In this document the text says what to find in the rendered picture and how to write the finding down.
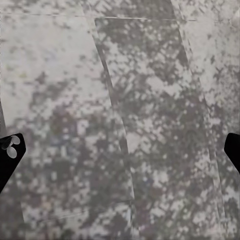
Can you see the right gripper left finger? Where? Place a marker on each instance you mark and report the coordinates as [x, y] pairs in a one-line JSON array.
[[12, 149]]

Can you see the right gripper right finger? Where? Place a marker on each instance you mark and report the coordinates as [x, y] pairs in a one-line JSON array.
[[232, 149]]

